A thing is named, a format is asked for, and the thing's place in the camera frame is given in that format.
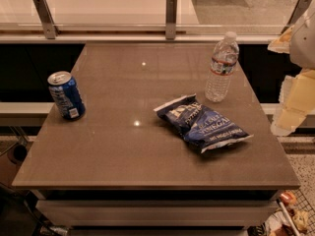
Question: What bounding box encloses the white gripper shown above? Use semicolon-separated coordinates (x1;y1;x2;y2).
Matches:
268;7;315;137

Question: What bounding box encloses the clear plastic water bottle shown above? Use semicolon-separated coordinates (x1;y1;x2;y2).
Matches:
205;31;239;102

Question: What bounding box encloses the blue pepsi can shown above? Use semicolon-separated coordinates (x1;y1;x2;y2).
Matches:
47;71;86;120

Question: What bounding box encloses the blue chips bag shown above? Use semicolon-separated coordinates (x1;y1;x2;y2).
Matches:
154;94;251;153

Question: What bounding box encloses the right metal railing bracket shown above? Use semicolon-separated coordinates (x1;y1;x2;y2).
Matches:
282;0;312;33

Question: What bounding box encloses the metal railing bracket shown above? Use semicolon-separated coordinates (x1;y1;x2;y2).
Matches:
32;0;58;39
282;0;312;33
165;0;177;40

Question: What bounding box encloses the middle metal railing bracket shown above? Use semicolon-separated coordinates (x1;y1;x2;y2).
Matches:
165;0;177;40

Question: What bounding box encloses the wire basket with snacks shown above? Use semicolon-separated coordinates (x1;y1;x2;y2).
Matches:
247;190;315;236

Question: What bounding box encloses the left metal railing bracket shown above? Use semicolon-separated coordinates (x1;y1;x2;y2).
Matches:
32;0;58;39

